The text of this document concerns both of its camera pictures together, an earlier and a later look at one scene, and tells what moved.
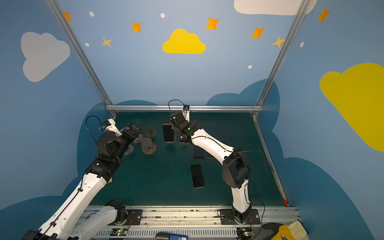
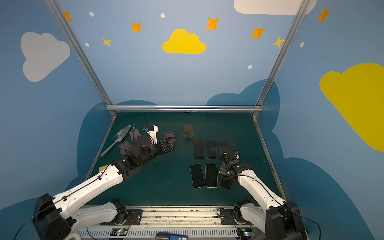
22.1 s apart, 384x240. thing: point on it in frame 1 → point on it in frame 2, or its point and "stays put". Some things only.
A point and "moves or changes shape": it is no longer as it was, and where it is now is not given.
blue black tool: (167, 236) stays put
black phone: (168, 133) moves or changes shape
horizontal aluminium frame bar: (179, 107) stays put
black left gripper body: (132, 130) → (163, 144)
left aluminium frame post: (82, 53) stays put
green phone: (197, 176) stays put
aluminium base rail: (203, 222) stays put
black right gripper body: (177, 119) → (227, 157)
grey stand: (129, 150) stays put
